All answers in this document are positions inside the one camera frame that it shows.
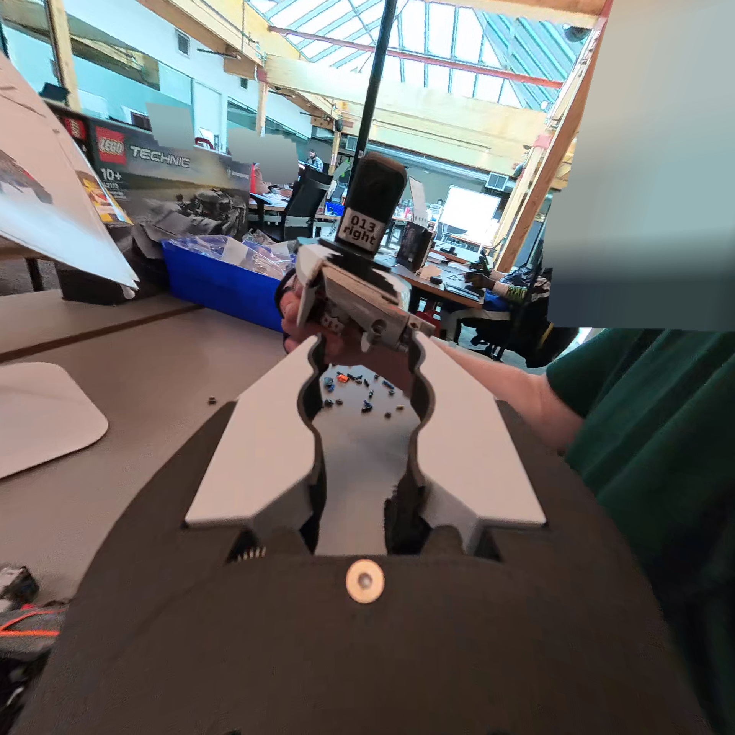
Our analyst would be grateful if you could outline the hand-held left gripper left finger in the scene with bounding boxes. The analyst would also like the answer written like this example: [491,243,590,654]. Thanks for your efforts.
[184,335,326,543]

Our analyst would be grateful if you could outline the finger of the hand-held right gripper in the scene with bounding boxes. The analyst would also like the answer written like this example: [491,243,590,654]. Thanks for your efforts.
[367,270,412,315]
[294,247,329,322]

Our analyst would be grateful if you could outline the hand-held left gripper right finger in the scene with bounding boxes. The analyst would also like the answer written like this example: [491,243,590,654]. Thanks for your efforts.
[407,333,547,553]

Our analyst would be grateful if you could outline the small grey lego subassembly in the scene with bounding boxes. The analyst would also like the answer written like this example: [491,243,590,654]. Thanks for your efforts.
[313,261,437,352]

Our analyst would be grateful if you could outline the large grey lego vehicle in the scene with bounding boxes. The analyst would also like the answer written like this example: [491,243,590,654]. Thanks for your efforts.
[0,565,69,735]

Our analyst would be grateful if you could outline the person's right forearm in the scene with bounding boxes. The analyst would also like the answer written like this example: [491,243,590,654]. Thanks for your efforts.
[431,339,588,456]

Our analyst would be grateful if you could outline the scattered small lego pieces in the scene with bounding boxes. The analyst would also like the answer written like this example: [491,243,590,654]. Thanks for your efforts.
[320,372,407,415]

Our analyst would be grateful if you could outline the dark printed lego box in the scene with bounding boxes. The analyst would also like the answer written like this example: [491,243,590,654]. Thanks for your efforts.
[49,103,253,305]

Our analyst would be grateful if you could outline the lego instruction booklet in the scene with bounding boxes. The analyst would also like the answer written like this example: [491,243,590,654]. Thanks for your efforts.
[0,54,140,291]

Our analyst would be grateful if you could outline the person's right hand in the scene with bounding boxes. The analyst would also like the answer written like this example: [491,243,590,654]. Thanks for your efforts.
[280,281,415,394]

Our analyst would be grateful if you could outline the wooden background desk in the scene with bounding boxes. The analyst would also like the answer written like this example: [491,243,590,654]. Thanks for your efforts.
[396,253,489,314]

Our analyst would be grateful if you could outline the pile of clear plastic bags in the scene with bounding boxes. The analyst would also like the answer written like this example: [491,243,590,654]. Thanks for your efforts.
[172,230,301,278]

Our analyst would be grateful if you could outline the black mesh office chair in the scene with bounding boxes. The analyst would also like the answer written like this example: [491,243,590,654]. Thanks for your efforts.
[280,172,335,243]

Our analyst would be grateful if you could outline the blue plastic bin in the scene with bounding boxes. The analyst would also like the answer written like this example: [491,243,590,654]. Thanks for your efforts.
[161,238,299,334]

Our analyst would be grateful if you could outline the white board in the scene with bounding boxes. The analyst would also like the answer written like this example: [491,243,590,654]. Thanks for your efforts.
[439,185,500,232]

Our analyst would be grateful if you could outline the black pole with ribbed disc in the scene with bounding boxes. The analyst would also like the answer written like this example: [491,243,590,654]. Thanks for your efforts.
[355,0,401,160]

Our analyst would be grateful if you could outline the person's green shirt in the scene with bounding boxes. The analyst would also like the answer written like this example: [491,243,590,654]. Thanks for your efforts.
[546,327,735,735]

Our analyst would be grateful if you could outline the white book stand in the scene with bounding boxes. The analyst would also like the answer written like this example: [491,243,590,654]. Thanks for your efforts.
[0,362,110,480]

